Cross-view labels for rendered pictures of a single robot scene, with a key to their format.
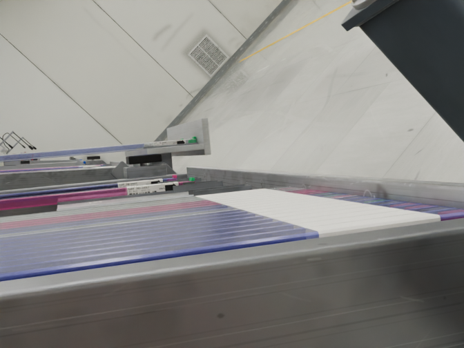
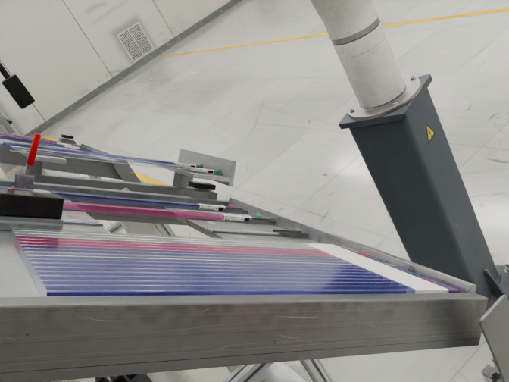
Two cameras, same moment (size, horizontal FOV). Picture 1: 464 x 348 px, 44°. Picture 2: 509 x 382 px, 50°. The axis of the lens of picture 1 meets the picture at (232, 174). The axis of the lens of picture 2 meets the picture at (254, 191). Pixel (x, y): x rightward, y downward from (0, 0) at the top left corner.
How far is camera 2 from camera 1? 49 cm
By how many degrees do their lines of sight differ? 15
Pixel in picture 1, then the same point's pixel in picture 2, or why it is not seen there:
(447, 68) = (395, 169)
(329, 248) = (431, 299)
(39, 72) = not seen: outside the picture
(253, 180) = (311, 232)
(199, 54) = (127, 38)
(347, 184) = (391, 258)
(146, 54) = (76, 23)
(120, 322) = (380, 312)
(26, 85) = not seen: outside the picture
